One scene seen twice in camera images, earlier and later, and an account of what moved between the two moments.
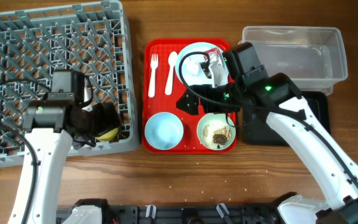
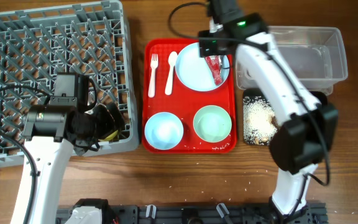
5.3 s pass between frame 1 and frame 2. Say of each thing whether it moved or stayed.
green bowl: moved
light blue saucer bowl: stayed
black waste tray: stayed
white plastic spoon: stayed
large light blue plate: stayed
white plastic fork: stayed
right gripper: moved
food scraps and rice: moved
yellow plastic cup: stayed
